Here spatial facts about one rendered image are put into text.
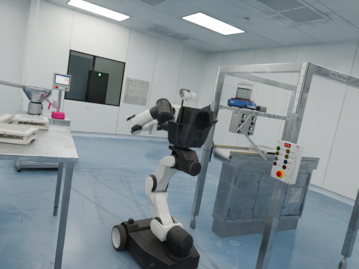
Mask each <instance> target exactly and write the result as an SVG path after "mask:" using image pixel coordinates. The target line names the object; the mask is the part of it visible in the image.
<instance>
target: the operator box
mask: <svg viewBox="0 0 359 269"><path fill-rule="evenodd" d="M285 143H288V144H291V146H290V148H287V147H284V145H285ZM277 146H279V147H280V150H279V151H278V150H277V149H276V152H277V151H278V152H279V155H278V156H277V155H276V154H275V156H277V157H278V158H279V159H278V160H277V161H276V162H277V165H276V166H274V165H273V166H272V171H271V175H270V176H271V177H274V178H276V179H278V180H280V181H283V182H285V183H287V184H289V185H293V184H295V182H296V178H297V175H298V170H299V166H300V162H301V157H302V153H303V149H304V146H301V145H297V144H293V143H290V142H286V141H282V140H279V141H278V144H277ZM282 149H283V150H282ZM287 149H289V150H290V152H291V153H289V154H287V153H286V151H285V150H287ZM293 152H294V153H293ZM286 154H287V155H289V157H290V158H288V159H286V158H285V155H286ZM280 160H281V161H280ZM284 160H287V164H284ZM274 162H275V159H274ZM288 162H289V163H291V164H289V163H288ZM280 165H281V166H280ZM283 165H286V169H283V168H282V166H283ZM279 170H283V172H284V176H283V178H279V177H277V175H276V172H277V171H279ZM289 177H290V178H289Z"/></svg>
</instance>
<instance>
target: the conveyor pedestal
mask: <svg viewBox="0 0 359 269"><path fill-rule="evenodd" d="M238 169H239V167H233V166H230V165H228V164H226V163H224V162H223V163H222V169H221V174H220V179H219V182H218V188H217V193H216V198H215V203H214V209H213V214H212V217H213V218H214V220H213V225H212V231H213V232H214V233H215V234H216V235H217V236H219V237H220V238H227V237H232V236H241V235H250V234H258V233H263V232H264V227H265V224H266V220H267V215H268V211H269V206H270V201H271V197H272V193H273V189H274V184H275V180H276V179H275V178H274V177H271V176H270V175H271V171H272V168H259V167H243V169H242V171H238ZM307 171H308V169H299V170H298V175H297V178H296V182H295V184H293V185H289V184H287V187H286V192H285V196H284V201H283V205H282V209H281V212H280V217H279V221H278V226H277V230H276V231H284V230H293V229H296V228H297V225H298V221H299V218H301V217H302V213H303V209H304V205H305V201H306V197H307V193H308V188H309V184H310V180H311V176H312V173H313V170H310V173H307Z"/></svg>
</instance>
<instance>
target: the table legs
mask: <svg viewBox="0 0 359 269"><path fill-rule="evenodd" d="M63 165H64V163H60V162H59V166H58V175H57V184H56V194H55V199H54V210H53V215H54V216H56V215H57V214H58V207H59V198H60V189H61V180H62V174H63ZM73 167H74V164H73V163H66V170H65V179H64V188H63V197H62V202H61V211H60V220H59V229H58V238H57V247H56V256H55V261H54V269H61V264H62V259H63V250H64V242H65V233H66V224H67V215H68V207H69V198H70V193H71V184H72V176H73Z"/></svg>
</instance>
